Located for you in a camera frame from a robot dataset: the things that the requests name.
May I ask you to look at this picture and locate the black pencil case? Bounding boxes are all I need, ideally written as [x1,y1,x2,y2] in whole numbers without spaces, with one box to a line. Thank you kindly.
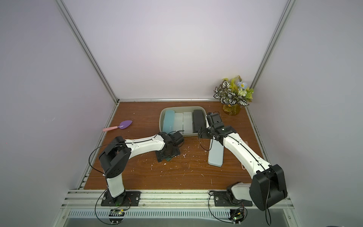
[192,109,206,133]

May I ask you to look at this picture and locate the teal translucent pencil case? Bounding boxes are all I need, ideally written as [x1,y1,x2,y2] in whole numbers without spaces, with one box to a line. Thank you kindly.
[163,110,175,133]

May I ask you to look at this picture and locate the frosted white case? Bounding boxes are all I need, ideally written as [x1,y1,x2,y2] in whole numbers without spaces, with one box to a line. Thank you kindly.
[183,112,193,134]
[174,113,183,131]

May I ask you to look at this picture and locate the light blue pencil case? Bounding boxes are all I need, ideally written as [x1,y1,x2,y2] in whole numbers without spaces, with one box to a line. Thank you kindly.
[208,140,224,167]

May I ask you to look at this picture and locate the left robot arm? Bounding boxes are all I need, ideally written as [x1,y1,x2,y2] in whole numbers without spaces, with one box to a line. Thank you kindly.
[99,131,184,202]

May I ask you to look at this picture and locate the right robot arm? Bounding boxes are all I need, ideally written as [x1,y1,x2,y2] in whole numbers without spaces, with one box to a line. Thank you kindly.
[198,126,288,211]

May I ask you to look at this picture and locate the grey-green plastic storage box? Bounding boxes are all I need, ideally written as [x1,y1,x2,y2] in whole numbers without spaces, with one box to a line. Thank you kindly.
[159,106,207,137]

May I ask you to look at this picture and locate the artificial plant in amber vase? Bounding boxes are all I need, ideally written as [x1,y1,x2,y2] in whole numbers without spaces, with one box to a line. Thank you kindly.
[213,75,254,116]

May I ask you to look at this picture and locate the purple and pink toy shovel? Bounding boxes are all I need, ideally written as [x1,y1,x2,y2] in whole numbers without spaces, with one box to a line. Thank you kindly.
[103,120,133,132]

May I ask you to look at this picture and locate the left circuit board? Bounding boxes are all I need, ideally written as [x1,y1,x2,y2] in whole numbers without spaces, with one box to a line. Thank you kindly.
[108,209,126,225]

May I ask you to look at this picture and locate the circuit board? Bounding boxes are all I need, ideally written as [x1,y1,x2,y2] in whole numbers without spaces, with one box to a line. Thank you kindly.
[108,209,126,225]
[229,207,247,225]

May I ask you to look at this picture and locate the right circuit board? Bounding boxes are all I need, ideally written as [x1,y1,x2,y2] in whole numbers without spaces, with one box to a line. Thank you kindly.
[229,207,247,225]

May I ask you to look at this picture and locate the right base cable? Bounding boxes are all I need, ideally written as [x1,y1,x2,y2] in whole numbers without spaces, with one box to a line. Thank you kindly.
[206,188,248,224]

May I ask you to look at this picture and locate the base cable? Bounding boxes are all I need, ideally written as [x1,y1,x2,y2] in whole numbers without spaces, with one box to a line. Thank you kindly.
[206,188,248,224]
[88,141,131,225]

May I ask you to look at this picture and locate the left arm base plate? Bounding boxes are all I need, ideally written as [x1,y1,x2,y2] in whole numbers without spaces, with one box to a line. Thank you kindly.
[101,190,141,207]

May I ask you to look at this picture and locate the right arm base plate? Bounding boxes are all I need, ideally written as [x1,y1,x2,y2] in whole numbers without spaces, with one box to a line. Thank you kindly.
[209,191,253,207]

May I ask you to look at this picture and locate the left base cable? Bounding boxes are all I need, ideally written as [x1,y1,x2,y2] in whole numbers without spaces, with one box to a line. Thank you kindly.
[88,141,131,225]

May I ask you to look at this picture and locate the aluminium front rail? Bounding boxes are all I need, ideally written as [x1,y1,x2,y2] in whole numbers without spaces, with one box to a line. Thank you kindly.
[60,189,295,210]

